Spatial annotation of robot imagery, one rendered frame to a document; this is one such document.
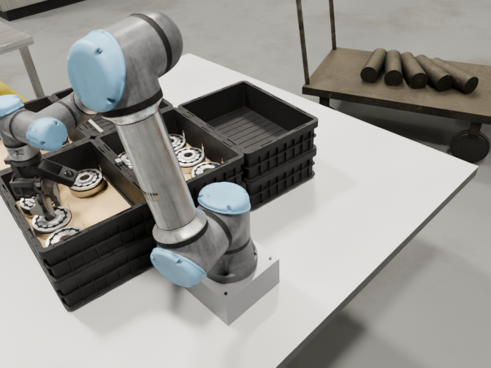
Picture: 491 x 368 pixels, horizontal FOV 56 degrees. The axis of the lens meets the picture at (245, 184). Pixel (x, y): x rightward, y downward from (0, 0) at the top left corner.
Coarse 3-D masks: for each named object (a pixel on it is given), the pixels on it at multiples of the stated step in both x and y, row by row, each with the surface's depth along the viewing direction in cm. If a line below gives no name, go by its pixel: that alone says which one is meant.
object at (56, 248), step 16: (80, 144) 142; (96, 144) 142; (112, 160) 134; (0, 176) 131; (128, 176) 128; (16, 208) 121; (128, 208) 117; (144, 208) 119; (96, 224) 113; (112, 224) 115; (32, 240) 109; (64, 240) 109; (80, 240) 111; (48, 256) 107
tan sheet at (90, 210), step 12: (60, 192) 140; (108, 192) 139; (72, 204) 135; (84, 204) 135; (96, 204) 134; (108, 204) 134; (120, 204) 134; (72, 216) 131; (84, 216) 131; (96, 216) 130; (108, 216) 130
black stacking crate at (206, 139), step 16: (176, 112) 157; (176, 128) 162; (192, 128) 151; (112, 144) 149; (192, 144) 157; (208, 144) 147; (224, 160) 142; (224, 176) 133; (240, 176) 138; (192, 192) 128
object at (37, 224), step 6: (54, 210) 128; (60, 210) 129; (66, 210) 128; (36, 216) 127; (66, 216) 126; (36, 222) 125; (60, 222) 125; (66, 222) 125; (36, 228) 123; (42, 228) 123; (48, 228) 123; (54, 228) 123; (60, 228) 123
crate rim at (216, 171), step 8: (184, 112) 155; (192, 120) 150; (200, 128) 147; (104, 136) 146; (216, 136) 142; (104, 144) 142; (224, 144) 138; (112, 152) 138; (240, 152) 134; (232, 160) 131; (240, 160) 133; (128, 168) 131; (216, 168) 129; (224, 168) 130; (232, 168) 132; (200, 176) 126; (208, 176) 128; (216, 176) 130; (192, 184) 125; (200, 184) 127
